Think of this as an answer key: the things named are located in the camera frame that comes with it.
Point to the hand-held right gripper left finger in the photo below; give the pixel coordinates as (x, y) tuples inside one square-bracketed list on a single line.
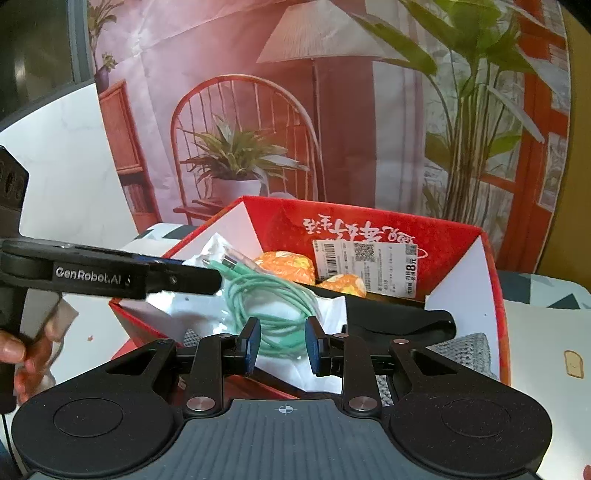
[(251, 344)]

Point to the grey knitted cloth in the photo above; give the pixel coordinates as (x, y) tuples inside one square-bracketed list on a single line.
[(471, 350)]

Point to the person's left hand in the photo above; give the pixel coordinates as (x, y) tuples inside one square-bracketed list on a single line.
[(37, 369)]

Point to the wall poster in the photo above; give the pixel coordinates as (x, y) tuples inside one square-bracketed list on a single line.
[(351, 115)]

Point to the orange patterned pouch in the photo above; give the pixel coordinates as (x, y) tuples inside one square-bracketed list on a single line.
[(288, 267)]

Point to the white barcode label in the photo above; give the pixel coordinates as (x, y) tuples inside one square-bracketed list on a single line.
[(364, 265)]

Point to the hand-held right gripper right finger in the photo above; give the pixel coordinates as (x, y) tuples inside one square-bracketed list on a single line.
[(314, 346)]

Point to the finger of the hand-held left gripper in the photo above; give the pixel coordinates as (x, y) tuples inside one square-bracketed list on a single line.
[(189, 279)]

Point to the red cardboard box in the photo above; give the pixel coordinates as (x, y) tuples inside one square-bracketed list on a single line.
[(286, 221)]

